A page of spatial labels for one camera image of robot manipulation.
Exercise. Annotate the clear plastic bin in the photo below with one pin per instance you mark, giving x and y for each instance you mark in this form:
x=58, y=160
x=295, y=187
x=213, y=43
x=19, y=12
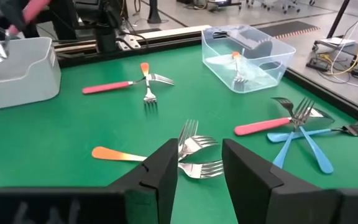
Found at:
x=278, y=62

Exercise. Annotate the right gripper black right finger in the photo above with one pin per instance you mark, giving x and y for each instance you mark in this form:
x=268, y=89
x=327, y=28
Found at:
x=253, y=193

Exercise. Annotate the black power strip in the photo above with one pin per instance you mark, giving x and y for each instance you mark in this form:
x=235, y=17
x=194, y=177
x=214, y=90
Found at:
x=317, y=64

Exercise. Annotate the black mat with orange stripes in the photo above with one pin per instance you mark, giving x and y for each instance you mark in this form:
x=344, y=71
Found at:
x=287, y=28

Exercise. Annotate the clear container bottom left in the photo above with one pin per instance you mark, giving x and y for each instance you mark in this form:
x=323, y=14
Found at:
x=26, y=81

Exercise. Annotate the green table mat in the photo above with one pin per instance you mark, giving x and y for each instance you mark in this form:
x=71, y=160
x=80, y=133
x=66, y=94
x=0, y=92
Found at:
x=73, y=130

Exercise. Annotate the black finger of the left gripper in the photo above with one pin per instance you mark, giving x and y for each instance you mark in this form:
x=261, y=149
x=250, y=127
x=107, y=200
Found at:
x=11, y=14

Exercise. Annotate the black pole base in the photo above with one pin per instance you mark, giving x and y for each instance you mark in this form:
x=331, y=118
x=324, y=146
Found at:
x=154, y=12

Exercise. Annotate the flat white box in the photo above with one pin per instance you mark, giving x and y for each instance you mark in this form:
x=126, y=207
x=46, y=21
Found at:
x=337, y=42

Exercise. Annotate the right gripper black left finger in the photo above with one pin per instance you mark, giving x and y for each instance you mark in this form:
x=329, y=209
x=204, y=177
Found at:
x=157, y=183

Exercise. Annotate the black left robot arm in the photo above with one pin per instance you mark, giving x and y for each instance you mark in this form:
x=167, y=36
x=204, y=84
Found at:
x=107, y=37

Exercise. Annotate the black frame cart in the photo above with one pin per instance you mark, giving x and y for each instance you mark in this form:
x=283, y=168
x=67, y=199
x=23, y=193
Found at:
x=337, y=18

